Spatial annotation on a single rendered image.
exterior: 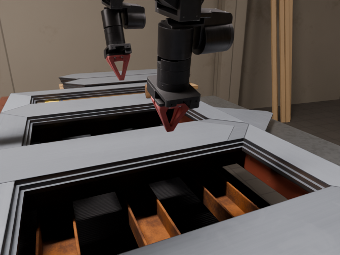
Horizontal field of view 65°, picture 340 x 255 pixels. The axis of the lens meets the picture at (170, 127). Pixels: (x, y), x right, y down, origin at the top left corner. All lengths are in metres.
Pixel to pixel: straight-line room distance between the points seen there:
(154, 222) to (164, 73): 0.39
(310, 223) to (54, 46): 3.02
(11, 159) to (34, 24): 2.61
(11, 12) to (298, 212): 3.10
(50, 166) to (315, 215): 0.52
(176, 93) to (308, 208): 0.30
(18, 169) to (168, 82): 0.38
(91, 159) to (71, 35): 2.65
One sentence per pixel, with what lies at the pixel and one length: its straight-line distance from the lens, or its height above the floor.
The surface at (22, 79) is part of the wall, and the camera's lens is 3.32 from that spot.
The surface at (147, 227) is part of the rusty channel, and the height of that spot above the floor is 0.68.
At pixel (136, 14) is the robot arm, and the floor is 1.17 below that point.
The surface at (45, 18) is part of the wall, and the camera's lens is 3.24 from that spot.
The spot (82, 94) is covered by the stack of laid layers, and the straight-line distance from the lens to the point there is 1.36.
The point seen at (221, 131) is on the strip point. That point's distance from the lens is 0.80.
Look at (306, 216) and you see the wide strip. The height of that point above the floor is 0.84.
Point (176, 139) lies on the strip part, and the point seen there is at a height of 0.84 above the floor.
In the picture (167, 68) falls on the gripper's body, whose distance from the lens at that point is 0.44.
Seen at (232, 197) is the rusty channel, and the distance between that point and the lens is 0.78.
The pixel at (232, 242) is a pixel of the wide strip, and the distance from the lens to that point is 0.42.
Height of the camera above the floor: 1.13
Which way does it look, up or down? 20 degrees down
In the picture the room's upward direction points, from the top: straight up
